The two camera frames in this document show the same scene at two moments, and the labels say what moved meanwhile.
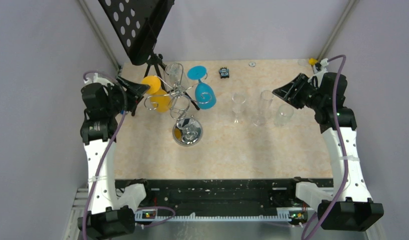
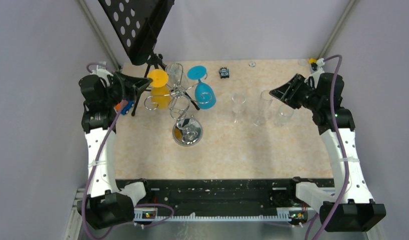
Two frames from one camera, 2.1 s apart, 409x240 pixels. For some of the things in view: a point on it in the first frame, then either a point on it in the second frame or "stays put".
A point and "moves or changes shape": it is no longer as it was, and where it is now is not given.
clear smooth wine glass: (238, 100) stays put
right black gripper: (290, 92) stays put
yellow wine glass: (160, 98) moves or changes shape
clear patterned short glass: (282, 118) stays put
